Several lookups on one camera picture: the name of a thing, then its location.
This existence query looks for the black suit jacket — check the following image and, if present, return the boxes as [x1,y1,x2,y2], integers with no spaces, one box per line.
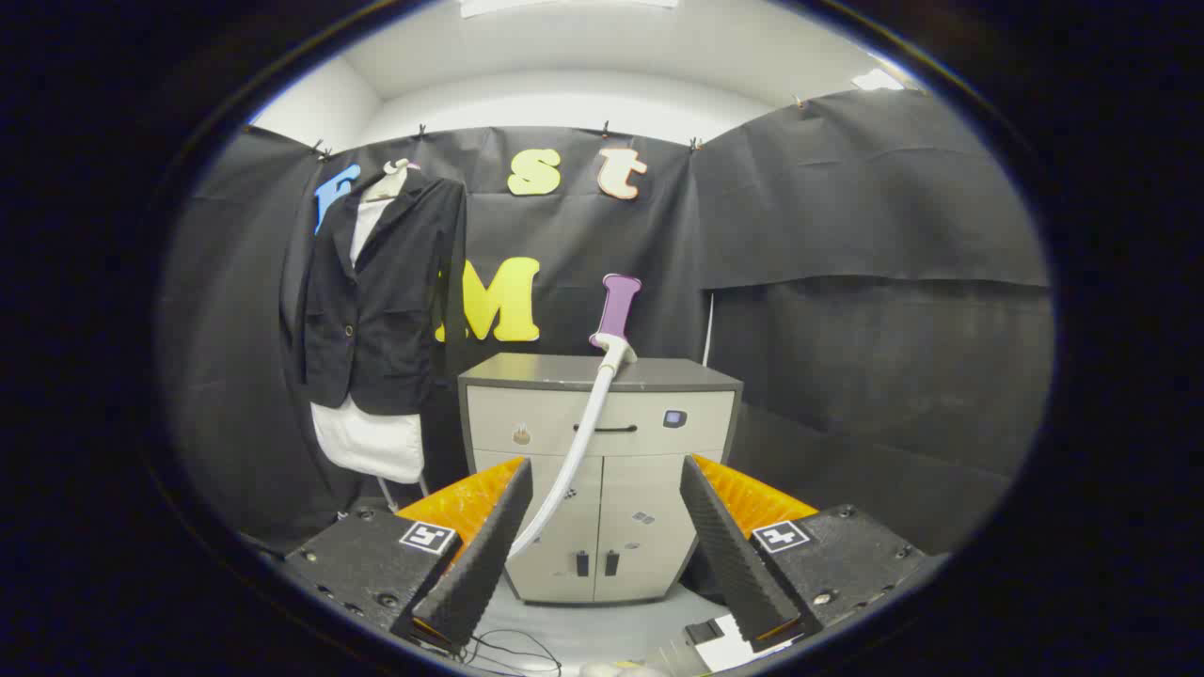
[280,169,468,417]

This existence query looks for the beige cabinet door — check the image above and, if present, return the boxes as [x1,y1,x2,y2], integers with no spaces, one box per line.
[473,451,603,603]
[594,454,699,603]

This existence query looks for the beige cabinet drawer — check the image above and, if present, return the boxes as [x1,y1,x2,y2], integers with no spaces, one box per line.
[466,386,737,459]

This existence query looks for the white garment steamer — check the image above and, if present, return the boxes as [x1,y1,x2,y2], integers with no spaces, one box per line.
[506,331,639,562]

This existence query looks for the metal mannequin stand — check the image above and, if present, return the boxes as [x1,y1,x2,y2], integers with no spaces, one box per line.
[376,475,432,513]

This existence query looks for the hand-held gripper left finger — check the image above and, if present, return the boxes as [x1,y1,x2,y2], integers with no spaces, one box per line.
[280,456,535,654]

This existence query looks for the black backdrop cloth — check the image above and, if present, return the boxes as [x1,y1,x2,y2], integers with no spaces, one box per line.
[155,89,1054,565]

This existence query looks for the grey cabinet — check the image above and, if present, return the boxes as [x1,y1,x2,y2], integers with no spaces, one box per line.
[458,353,744,605]

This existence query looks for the white dress form mannequin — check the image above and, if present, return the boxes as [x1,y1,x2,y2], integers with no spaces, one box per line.
[310,158,429,485]

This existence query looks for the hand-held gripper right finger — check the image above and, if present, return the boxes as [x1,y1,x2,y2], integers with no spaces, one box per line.
[679,454,949,654]

